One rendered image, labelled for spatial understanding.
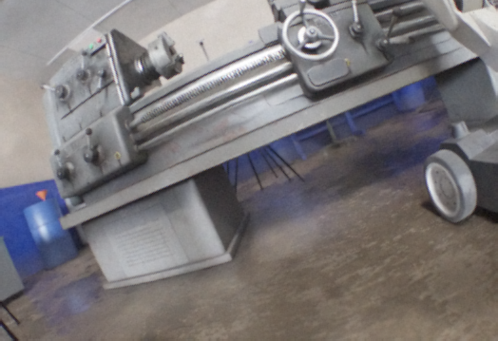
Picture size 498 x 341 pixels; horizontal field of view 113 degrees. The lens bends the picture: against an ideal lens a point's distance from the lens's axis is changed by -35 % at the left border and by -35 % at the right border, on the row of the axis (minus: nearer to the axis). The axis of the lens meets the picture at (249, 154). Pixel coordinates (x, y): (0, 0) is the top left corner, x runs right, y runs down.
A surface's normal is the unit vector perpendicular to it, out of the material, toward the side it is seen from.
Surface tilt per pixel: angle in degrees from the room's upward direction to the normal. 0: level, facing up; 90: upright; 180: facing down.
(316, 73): 90
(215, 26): 90
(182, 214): 90
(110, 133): 90
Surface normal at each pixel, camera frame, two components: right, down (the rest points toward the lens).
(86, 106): -0.12, 0.05
